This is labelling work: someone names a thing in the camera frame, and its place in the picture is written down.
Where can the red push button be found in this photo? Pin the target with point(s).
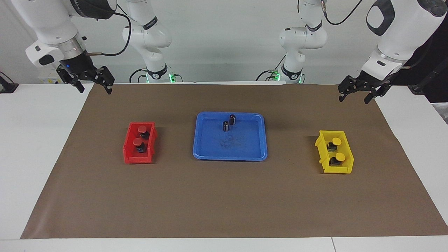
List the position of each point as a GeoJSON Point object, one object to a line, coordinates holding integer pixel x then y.
{"type": "Point", "coordinates": [138, 141]}
{"type": "Point", "coordinates": [142, 129]}

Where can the blue plastic tray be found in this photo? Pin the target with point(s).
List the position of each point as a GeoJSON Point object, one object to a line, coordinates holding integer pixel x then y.
{"type": "Point", "coordinates": [245, 147]}

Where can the black cylindrical button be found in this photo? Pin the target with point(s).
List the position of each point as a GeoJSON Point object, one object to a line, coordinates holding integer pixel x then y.
{"type": "Point", "coordinates": [226, 126]}
{"type": "Point", "coordinates": [232, 119]}

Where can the yellow plastic bin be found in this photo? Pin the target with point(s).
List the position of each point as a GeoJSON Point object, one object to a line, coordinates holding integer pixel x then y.
{"type": "Point", "coordinates": [323, 154]}

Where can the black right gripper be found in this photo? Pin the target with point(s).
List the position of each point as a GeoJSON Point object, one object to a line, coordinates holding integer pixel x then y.
{"type": "Point", "coordinates": [78, 65]}

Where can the red plastic bin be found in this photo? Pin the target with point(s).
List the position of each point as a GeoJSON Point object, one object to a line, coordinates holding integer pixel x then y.
{"type": "Point", "coordinates": [130, 154]}

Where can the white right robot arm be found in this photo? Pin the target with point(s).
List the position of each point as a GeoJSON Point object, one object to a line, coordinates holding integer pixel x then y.
{"type": "Point", "coordinates": [52, 24]}

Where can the yellow push button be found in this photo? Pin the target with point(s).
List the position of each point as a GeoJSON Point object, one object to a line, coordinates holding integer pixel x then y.
{"type": "Point", "coordinates": [340, 157]}
{"type": "Point", "coordinates": [336, 141]}

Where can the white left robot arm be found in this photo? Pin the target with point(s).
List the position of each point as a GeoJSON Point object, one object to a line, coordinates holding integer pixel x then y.
{"type": "Point", "coordinates": [402, 31]}

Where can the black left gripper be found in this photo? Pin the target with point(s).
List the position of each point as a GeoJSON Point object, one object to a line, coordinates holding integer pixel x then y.
{"type": "Point", "coordinates": [371, 81]}

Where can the black camera stand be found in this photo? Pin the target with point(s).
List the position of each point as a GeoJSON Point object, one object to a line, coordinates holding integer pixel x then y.
{"type": "Point", "coordinates": [425, 83]}

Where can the black table clamp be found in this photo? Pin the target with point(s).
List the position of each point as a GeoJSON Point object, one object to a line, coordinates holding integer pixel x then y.
{"type": "Point", "coordinates": [7, 85]}

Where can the brown paper table mat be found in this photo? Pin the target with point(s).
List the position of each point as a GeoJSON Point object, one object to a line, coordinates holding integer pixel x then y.
{"type": "Point", "coordinates": [224, 196]}

